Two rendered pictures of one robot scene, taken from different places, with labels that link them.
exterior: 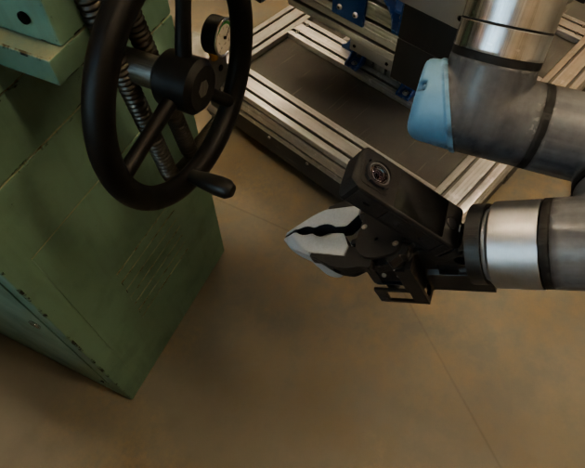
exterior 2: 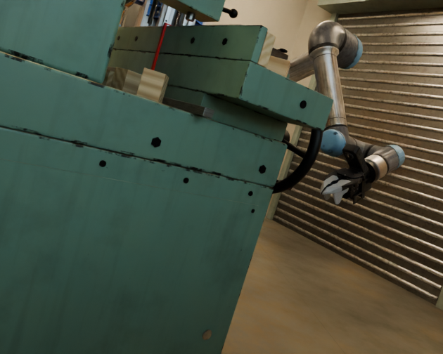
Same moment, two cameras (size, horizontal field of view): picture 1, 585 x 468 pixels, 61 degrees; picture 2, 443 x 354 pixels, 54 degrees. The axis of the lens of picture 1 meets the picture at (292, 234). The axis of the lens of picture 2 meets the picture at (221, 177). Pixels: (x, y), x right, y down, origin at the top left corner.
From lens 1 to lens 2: 1.25 m
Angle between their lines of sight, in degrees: 71
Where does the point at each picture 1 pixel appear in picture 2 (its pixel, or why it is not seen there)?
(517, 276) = (384, 168)
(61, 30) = not seen: hidden behind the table
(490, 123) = (350, 141)
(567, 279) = (390, 166)
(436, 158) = not seen: hidden behind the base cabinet
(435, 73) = (335, 130)
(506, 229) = (375, 159)
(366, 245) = (354, 175)
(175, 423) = not seen: outside the picture
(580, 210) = (381, 152)
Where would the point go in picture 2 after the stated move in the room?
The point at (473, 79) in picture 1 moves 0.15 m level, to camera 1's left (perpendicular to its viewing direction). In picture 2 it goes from (344, 130) to (332, 123)
